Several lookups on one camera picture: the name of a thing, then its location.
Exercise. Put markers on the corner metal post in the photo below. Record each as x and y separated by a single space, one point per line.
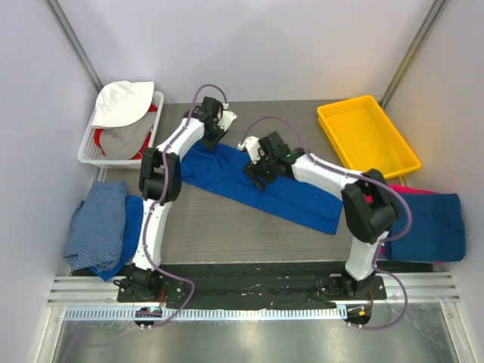
74 43
435 11

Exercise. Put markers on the blue cloth under checkered shirt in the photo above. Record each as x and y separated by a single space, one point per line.
134 219

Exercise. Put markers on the left corner metal post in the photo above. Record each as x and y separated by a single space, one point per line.
74 43

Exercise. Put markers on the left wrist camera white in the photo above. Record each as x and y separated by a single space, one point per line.
226 118

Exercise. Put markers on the blue checkered shirt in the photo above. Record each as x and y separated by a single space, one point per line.
97 228

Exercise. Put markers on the yellow plastic tray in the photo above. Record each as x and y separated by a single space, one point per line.
364 137

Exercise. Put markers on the aluminium rail frame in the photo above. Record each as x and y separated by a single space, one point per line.
423 324

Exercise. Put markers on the red cloth in basket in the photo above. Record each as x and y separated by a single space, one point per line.
99 140

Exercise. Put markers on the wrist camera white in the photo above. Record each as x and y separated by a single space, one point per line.
226 118
251 146

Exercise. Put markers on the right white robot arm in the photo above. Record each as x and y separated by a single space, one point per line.
369 207

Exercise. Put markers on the folded navy t shirt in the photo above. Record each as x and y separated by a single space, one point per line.
452 235

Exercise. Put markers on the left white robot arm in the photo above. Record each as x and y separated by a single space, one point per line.
160 184

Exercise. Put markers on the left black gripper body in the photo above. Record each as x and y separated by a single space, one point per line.
211 133

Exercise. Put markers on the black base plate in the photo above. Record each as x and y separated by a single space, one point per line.
255 292

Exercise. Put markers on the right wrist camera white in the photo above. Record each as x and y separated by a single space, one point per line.
251 146

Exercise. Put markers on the white cloth in basket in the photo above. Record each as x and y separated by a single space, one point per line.
122 103

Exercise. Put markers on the blue printed t shirt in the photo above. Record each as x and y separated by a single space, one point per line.
220 171

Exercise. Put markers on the right corner metal post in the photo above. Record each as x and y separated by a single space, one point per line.
435 11

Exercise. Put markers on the grey cloth in basket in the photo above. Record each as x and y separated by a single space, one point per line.
121 140

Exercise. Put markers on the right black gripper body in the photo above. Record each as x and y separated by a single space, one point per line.
257 171

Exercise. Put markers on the white plastic basket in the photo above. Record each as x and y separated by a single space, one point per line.
90 153

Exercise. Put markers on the pink t shirt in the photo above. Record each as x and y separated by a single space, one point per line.
408 189

